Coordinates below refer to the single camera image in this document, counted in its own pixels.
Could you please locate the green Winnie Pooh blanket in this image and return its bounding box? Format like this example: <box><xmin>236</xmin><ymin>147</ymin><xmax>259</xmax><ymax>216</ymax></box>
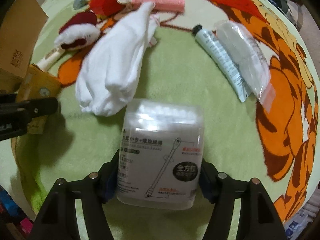
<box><xmin>10</xmin><ymin>0</ymin><xmax>319</xmax><ymax>220</ymax></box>

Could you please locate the pink hair comb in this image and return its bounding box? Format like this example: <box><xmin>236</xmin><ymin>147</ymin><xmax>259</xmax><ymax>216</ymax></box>
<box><xmin>117</xmin><ymin>0</ymin><xmax>185</xmax><ymax>13</ymax></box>

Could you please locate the grey hand cream tube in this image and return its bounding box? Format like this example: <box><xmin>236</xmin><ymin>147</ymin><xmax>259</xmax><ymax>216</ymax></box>
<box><xmin>192</xmin><ymin>24</ymin><xmax>251</xmax><ymax>103</ymax></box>

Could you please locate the small blue-grey block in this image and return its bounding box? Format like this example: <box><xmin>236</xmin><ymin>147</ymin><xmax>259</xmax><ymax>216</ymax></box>
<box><xmin>72</xmin><ymin>0</ymin><xmax>89</xmax><ymax>10</ymax></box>

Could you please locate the yellow small carton box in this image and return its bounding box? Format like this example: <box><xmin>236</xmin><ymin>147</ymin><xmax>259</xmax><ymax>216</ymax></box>
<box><xmin>15</xmin><ymin>64</ymin><xmax>62</xmax><ymax>136</ymax></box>

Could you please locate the brown cardboard box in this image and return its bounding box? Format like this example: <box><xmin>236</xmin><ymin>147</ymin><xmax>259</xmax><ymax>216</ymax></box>
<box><xmin>0</xmin><ymin>0</ymin><xmax>48</xmax><ymax>94</ymax></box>

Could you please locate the white cream tube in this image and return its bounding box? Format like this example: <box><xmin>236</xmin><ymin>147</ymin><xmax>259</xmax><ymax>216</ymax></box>
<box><xmin>36</xmin><ymin>47</ymin><xmax>66</xmax><ymax>72</ymax></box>

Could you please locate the clear cotton pad bag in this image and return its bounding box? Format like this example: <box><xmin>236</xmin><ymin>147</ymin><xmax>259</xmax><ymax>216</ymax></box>
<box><xmin>216</xmin><ymin>21</ymin><xmax>276</xmax><ymax>112</ymax></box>

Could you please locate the red cube box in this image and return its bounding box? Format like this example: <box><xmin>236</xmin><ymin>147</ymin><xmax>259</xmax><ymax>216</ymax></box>
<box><xmin>89</xmin><ymin>0</ymin><xmax>125</xmax><ymax>17</ymax></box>

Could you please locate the white cotton glove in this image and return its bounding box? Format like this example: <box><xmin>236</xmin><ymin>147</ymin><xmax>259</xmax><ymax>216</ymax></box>
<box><xmin>75</xmin><ymin>2</ymin><xmax>159</xmax><ymax>116</ymax></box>

